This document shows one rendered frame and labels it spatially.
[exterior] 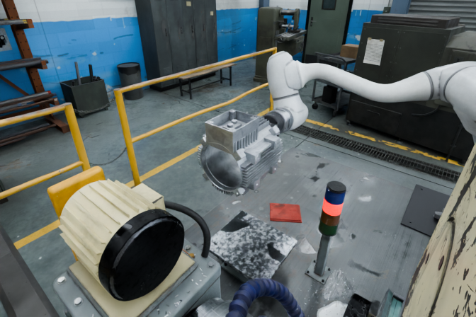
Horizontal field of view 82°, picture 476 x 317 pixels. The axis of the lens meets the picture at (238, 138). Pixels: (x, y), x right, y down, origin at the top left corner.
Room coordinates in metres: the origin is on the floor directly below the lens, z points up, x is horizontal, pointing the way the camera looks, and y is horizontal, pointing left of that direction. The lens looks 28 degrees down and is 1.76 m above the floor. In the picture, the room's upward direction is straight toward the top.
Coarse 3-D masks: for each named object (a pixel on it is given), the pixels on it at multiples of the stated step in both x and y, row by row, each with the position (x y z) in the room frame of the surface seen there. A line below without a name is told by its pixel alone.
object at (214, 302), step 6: (210, 300) 0.38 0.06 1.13; (216, 300) 0.39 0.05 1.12; (222, 300) 0.40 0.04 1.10; (228, 300) 0.39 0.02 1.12; (204, 306) 0.36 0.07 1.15; (210, 306) 0.36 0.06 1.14; (216, 306) 0.35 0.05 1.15; (222, 306) 0.36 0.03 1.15; (228, 306) 0.36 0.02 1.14; (198, 312) 0.34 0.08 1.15; (204, 312) 0.34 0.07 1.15; (210, 312) 0.34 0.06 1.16; (216, 312) 0.34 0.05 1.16; (222, 312) 0.34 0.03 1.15; (228, 312) 0.34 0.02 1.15
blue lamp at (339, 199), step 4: (328, 192) 0.68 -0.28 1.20; (332, 192) 0.67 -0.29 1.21; (344, 192) 0.67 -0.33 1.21; (324, 196) 0.70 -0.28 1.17; (328, 196) 0.68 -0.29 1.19; (332, 196) 0.67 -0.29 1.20; (336, 196) 0.66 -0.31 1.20; (340, 196) 0.66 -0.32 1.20; (344, 196) 0.67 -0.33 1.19; (328, 200) 0.68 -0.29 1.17; (332, 200) 0.67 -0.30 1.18; (336, 200) 0.66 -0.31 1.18; (340, 200) 0.66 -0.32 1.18; (336, 204) 0.66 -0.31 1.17
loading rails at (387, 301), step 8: (384, 296) 0.53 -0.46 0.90; (392, 296) 0.52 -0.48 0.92; (400, 296) 0.51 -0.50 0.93; (384, 304) 0.49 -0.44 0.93; (392, 304) 0.50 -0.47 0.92; (400, 304) 0.50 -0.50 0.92; (368, 312) 0.53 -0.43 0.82; (384, 312) 0.47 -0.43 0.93; (392, 312) 0.47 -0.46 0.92; (400, 312) 0.48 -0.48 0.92
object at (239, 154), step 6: (276, 126) 0.77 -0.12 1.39; (276, 132) 0.75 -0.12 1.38; (204, 138) 0.69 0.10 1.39; (204, 144) 0.69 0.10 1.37; (240, 150) 0.63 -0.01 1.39; (234, 156) 0.62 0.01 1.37; (240, 156) 0.61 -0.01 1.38; (204, 174) 0.70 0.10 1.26; (234, 192) 0.62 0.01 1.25; (240, 192) 0.61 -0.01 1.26
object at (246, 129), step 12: (216, 120) 0.72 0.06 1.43; (228, 120) 0.76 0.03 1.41; (240, 120) 0.76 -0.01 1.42; (252, 120) 0.70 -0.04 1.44; (216, 132) 0.66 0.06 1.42; (228, 132) 0.63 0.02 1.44; (240, 132) 0.65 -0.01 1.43; (252, 132) 0.69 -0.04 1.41; (216, 144) 0.66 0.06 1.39; (228, 144) 0.64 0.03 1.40; (240, 144) 0.65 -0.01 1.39
